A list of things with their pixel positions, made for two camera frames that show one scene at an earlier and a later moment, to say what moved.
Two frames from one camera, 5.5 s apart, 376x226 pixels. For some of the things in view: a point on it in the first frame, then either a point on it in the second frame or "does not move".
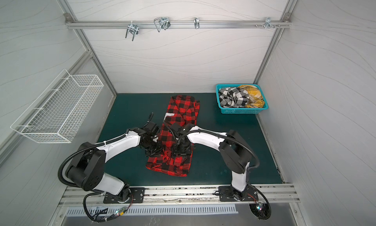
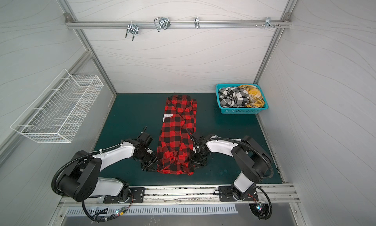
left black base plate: x=137 y=196 does not move
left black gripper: x=159 y=149 to x=154 y=160
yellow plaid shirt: x=255 y=99 does not move
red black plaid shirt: x=180 y=109 does not move
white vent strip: x=102 y=212 does not move
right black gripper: x=182 y=149 to x=197 y=160
